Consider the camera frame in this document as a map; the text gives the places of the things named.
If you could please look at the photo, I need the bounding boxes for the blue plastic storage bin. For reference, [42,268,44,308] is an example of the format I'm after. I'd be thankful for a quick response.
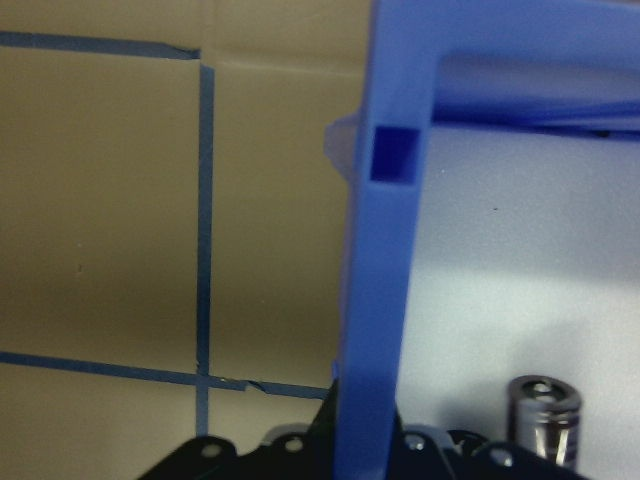
[322,0,640,480]

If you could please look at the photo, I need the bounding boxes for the white foam bin liner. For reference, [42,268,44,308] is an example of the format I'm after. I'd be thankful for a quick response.
[394,124,640,480]

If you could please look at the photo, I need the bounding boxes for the black silver cylinder switch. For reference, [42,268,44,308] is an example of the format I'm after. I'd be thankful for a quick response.
[507,374,584,469]

